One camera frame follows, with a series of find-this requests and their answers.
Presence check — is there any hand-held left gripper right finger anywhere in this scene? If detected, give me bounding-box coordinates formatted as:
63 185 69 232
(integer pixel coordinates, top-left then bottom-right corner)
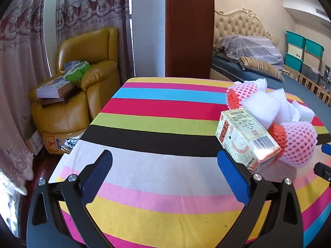
217 150 303 248

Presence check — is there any white flat box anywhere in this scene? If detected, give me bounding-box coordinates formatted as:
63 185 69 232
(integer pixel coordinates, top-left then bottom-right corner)
36 76 73 99

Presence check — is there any striped pillow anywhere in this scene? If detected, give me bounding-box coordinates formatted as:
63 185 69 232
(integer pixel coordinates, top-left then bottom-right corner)
238 56 285 83

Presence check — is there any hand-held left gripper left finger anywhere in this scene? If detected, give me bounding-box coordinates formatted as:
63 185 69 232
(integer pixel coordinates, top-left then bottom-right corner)
26 149 113 248

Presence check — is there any fruit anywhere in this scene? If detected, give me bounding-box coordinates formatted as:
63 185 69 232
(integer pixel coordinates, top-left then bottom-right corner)
226 77 268 110
268 121 318 167

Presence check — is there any small printed carton box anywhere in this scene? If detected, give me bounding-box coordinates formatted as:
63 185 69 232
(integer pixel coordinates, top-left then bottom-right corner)
215 108 282 172

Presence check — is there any light blue packet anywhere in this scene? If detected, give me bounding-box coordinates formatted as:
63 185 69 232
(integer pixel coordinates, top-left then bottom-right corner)
63 61 81 73

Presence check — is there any cardboard box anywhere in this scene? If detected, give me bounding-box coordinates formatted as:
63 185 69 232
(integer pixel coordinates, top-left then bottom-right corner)
25 130 44 156

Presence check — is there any stack of plastic storage boxes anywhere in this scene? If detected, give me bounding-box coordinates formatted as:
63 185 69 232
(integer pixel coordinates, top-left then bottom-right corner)
285 30 324 83

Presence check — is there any yellow leather armchair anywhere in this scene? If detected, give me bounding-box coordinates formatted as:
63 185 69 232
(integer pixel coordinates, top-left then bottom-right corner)
29 27 122 156

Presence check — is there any cream tufted headboard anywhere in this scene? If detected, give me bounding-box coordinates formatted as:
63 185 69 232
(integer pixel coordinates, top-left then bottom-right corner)
213 8 280 55

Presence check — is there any checkered bag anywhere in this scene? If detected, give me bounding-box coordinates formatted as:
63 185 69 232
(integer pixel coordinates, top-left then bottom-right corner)
320 63 331 79

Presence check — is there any dark brown wooden panel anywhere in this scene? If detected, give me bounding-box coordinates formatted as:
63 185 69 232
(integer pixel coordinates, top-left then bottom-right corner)
165 0 215 79

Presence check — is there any white foam sheet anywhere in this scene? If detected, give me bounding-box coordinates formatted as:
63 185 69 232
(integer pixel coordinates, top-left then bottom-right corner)
242 92 282 132
269 88 316 124

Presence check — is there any striped tablecloth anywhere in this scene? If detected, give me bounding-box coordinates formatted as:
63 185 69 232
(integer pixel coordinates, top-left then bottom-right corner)
48 77 331 248

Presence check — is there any brown flat box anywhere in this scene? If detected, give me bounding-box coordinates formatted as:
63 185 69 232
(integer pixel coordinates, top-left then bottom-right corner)
39 88 81 107

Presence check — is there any wooden bed rail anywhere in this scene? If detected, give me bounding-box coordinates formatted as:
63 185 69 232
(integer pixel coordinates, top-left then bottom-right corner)
283 66 331 104

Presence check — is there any green plastic bag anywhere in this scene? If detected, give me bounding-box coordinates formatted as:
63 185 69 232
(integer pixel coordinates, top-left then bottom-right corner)
64 61 92 85

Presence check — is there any pink lace curtain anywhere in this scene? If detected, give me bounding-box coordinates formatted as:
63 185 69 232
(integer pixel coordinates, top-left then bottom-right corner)
55 0 135 78
0 0 50 197

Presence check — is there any grey-blue folded quilt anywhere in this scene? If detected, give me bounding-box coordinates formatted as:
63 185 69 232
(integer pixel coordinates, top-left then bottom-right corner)
217 35 284 70

